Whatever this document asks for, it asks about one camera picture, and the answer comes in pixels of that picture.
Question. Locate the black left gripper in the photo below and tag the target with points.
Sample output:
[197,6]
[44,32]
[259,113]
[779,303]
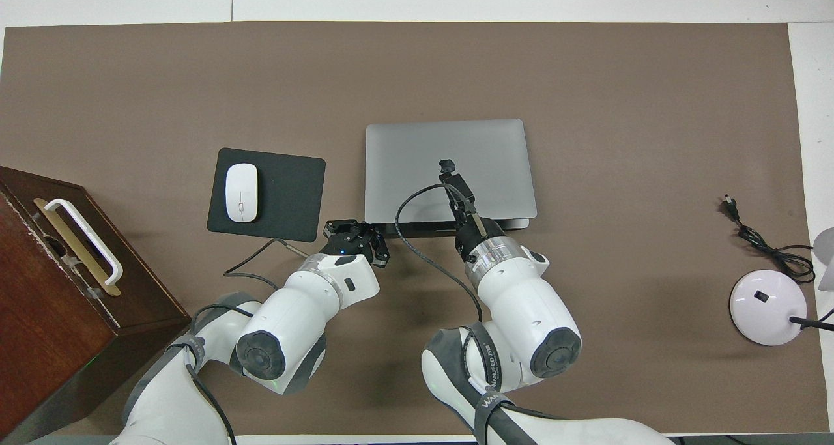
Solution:
[352,243]

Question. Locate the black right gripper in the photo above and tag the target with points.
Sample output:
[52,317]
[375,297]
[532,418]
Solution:
[479,236]

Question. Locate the grey Apple laptop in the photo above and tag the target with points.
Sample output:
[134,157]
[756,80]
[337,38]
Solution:
[404,171]

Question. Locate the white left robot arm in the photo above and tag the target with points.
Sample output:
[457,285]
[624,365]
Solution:
[293,308]

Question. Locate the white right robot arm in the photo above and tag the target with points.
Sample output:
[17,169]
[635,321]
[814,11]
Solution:
[521,301]

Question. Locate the black mouse pad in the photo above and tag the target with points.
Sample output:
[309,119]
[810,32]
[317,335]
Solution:
[290,191]

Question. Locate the white computer mouse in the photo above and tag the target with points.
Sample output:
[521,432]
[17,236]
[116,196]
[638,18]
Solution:
[242,191]

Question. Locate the brown table mat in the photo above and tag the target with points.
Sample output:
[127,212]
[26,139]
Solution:
[619,171]

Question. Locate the white desk lamp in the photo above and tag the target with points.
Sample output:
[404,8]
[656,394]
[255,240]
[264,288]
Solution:
[765,308]

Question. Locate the dark brown wooden box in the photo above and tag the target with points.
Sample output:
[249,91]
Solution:
[39,341]

